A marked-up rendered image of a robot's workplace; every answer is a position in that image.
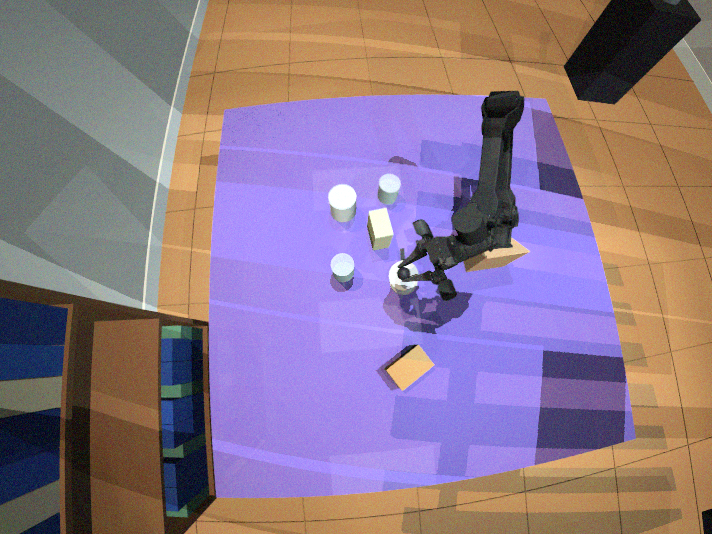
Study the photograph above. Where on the coffee press plunger with black knob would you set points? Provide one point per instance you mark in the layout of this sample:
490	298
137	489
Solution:
397	275

